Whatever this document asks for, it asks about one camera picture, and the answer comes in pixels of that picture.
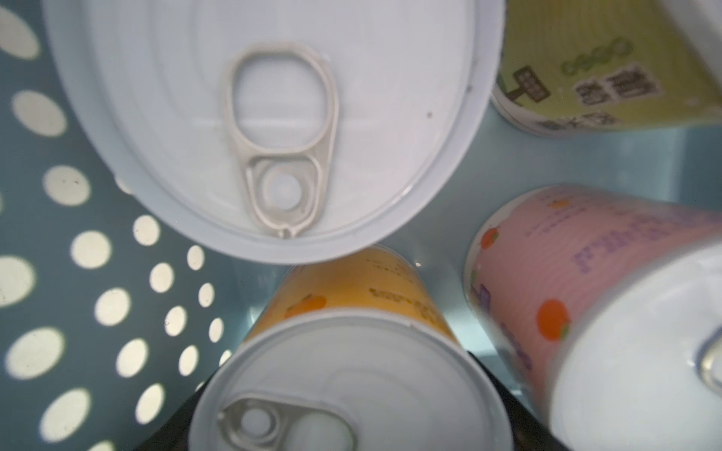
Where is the light blue plastic basket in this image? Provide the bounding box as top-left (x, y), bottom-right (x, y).
top-left (1, 1), bottom-right (721, 450)

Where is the green label can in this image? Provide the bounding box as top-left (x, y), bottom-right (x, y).
top-left (493, 1), bottom-right (721, 137)

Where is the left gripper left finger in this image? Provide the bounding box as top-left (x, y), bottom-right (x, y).
top-left (135, 373), bottom-right (215, 451)

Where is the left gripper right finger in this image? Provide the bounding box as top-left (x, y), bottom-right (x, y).
top-left (469, 353), bottom-right (567, 451)

